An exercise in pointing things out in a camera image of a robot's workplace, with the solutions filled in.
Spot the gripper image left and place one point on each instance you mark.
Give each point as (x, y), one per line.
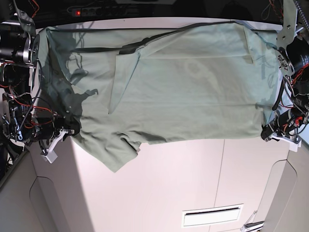
(51, 131)

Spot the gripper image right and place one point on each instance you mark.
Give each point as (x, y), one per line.
(283, 127)

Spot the light green T-shirt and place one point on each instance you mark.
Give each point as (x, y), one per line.
(126, 87)

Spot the robot arm image left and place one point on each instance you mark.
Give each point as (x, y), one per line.
(21, 78)

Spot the right beige side cabinet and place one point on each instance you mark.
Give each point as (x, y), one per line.
(289, 210)

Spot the beige side cabinet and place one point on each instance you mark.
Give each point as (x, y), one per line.
(289, 210)
(42, 197)

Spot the left beige side cabinet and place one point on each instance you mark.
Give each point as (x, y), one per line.
(42, 197)

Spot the white slotted vent panel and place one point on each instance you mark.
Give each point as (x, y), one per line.
(211, 216)

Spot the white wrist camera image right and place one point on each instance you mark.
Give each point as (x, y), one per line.
(295, 146)

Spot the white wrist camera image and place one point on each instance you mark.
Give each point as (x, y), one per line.
(49, 156)
(295, 146)

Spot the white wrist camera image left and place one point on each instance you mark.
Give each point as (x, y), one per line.
(49, 156)

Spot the metal clip bracket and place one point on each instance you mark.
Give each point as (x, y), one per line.
(251, 226)

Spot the grey cable loops background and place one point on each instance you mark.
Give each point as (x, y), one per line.
(275, 7)

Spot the black power strip red switch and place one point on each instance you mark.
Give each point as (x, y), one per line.
(95, 11)

